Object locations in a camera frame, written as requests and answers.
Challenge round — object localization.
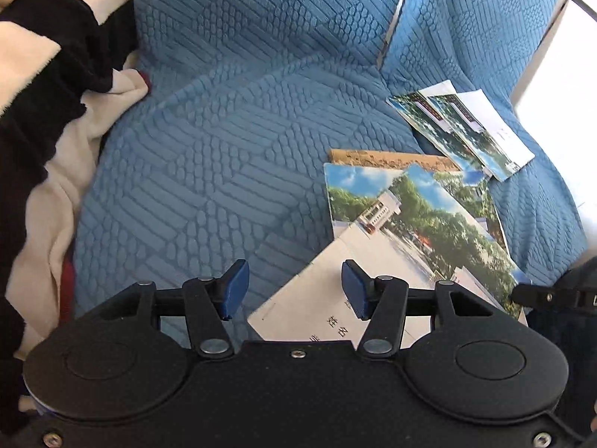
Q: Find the red black cream striped blanket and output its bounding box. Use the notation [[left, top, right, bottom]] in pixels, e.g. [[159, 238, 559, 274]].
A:
[[0, 0, 152, 439]]

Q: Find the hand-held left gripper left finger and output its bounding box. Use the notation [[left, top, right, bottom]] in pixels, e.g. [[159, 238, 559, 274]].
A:
[[93, 259, 250, 361]]

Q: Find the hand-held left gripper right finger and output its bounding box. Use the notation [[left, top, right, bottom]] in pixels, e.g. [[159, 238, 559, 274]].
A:
[[341, 260, 507, 361]]

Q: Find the blue textured sofa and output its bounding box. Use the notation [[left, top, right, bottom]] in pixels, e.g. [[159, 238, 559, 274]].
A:
[[70, 0, 588, 341]]

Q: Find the photo cover booklet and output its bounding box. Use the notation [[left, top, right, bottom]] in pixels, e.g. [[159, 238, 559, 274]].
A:
[[426, 88, 535, 183], [247, 163, 532, 342], [323, 162, 510, 253], [387, 92, 493, 179], [418, 79, 460, 101]]

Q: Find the tan painting cover book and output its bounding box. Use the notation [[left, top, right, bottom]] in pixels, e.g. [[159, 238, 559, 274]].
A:
[[327, 148, 473, 172]]

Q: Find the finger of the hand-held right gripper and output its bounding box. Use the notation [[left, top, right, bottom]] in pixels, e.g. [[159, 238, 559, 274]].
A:
[[510, 284, 559, 309]]

